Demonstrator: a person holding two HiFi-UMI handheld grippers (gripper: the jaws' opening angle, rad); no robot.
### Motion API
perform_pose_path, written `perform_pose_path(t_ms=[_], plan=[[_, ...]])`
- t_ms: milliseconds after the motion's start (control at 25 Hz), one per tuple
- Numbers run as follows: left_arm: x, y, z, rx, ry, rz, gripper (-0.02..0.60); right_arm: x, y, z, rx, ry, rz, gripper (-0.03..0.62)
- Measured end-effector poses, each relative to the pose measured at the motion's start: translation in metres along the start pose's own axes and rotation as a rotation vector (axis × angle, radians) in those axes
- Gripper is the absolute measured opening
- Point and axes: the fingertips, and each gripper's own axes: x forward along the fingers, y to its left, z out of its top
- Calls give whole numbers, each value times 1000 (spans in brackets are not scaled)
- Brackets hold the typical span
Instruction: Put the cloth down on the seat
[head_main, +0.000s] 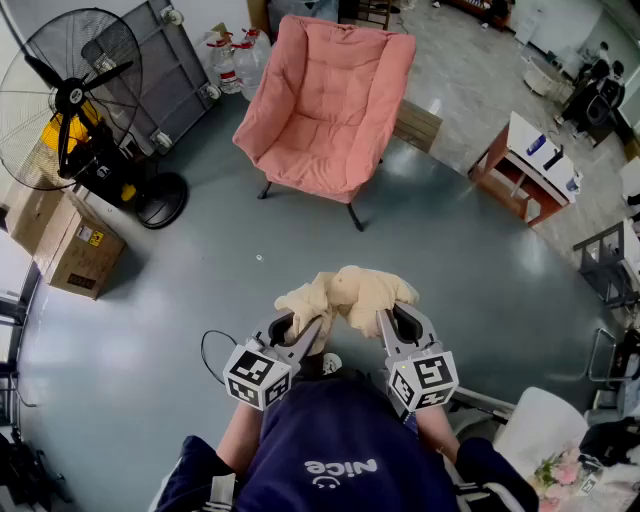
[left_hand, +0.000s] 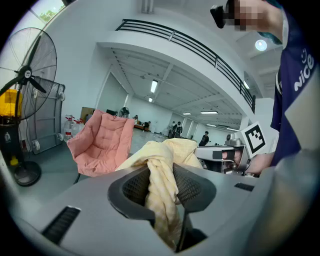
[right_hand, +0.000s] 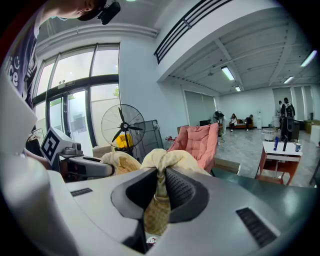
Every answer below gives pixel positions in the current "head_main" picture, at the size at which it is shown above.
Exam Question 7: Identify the yellow and black box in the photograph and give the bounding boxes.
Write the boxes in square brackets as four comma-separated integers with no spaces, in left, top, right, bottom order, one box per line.
[42,112,140,207]

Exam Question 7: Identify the wooden stool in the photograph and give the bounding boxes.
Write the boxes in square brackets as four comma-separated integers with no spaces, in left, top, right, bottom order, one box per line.
[392,99,444,154]

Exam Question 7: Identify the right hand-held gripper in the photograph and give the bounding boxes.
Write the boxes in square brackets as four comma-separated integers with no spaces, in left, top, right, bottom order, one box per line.
[376,302,460,413]

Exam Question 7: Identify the person's black trousers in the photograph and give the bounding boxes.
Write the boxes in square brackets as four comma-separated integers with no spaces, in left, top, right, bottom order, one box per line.
[297,349,374,384]

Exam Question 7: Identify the person's right forearm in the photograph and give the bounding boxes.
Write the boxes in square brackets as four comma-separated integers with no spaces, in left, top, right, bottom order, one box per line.
[414,404,461,465]

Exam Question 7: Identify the orange and white table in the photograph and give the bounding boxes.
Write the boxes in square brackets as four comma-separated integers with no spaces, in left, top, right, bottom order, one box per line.
[468,110,584,228]

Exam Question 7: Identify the metal chair frame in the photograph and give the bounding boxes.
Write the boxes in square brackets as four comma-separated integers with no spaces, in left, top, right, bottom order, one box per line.
[584,327,640,386]

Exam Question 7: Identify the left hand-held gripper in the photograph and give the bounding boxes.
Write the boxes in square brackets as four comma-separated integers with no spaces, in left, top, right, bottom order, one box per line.
[222,309,325,412]

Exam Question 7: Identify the person's left forearm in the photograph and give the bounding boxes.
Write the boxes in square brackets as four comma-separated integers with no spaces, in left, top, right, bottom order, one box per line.
[215,399,265,477]

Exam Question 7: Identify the pink flower bouquet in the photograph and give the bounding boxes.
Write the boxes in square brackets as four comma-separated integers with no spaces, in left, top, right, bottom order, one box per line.
[531,447,585,502]

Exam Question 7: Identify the plain cardboard box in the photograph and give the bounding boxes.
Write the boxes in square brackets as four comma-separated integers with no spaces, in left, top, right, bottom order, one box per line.
[3,179,66,256]

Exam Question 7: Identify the large cardboard box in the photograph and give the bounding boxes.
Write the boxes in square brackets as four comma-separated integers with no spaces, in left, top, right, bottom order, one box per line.
[32,192,127,301]

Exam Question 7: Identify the black cable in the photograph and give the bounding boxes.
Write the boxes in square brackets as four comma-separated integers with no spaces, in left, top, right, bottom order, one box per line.
[200,329,239,386]

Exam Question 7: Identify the black standing fan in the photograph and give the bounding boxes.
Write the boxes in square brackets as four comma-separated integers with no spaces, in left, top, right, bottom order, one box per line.
[0,7,189,230]

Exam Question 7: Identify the pink padded chair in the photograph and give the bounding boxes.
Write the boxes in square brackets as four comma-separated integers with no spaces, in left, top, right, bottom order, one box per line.
[232,13,418,233]

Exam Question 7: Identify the large window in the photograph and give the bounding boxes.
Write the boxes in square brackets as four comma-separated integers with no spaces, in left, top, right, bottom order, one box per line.
[0,234,42,426]

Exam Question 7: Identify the person's navy shirt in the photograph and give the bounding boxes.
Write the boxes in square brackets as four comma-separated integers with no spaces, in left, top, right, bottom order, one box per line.
[149,372,541,512]

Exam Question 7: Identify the white round side table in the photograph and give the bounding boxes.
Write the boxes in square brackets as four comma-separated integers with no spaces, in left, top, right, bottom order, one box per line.
[522,54,572,97]

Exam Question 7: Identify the grey cart with casters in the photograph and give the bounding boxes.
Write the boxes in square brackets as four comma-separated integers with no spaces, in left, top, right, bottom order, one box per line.
[82,0,223,156]

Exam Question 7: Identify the black metal rack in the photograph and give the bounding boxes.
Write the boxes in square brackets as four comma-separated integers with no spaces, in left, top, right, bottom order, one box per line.
[573,221,640,309]

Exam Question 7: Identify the dark wooden chair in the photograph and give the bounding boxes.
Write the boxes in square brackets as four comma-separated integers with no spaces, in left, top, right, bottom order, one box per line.
[355,0,392,31]

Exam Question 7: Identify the cream yellow cloth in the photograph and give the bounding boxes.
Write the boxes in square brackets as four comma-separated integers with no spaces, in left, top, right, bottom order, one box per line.
[273,264,420,356]

